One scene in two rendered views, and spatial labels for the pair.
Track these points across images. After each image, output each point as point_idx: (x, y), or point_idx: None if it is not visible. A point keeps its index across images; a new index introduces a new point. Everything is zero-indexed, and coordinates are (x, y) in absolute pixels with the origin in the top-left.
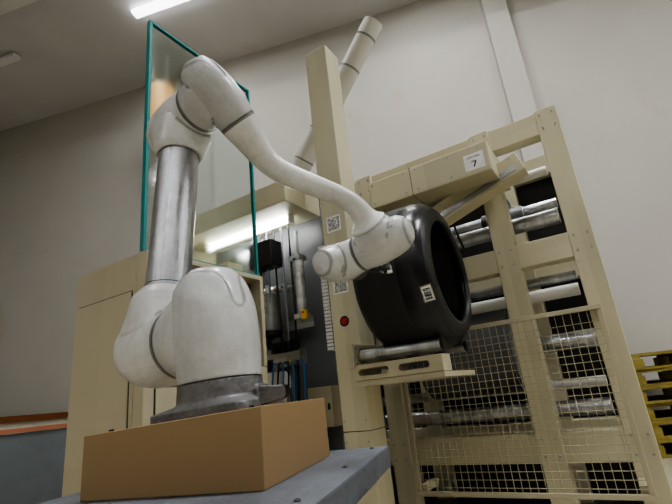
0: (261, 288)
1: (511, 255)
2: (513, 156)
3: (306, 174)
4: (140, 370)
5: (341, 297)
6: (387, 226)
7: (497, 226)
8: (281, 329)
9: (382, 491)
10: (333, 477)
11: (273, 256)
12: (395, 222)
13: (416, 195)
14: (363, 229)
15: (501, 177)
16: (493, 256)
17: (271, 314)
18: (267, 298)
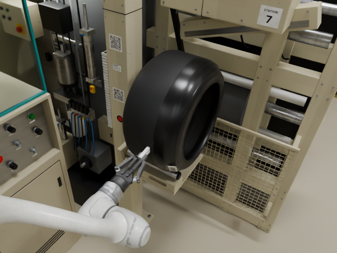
0: (50, 103)
1: (269, 73)
2: (314, 10)
3: (55, 225)
4: None
5: (119, 103)
6: (127, 242)
7: (271, 44)
8: (76, 81)
9: (134, 194)
10: None
11: (63, 26)
12: (133, 242)
13: (204, 16)
14: (108, 240)
15: (291, 26)
16: (256, 66)
17: (67, 73)
18: (62, 61)
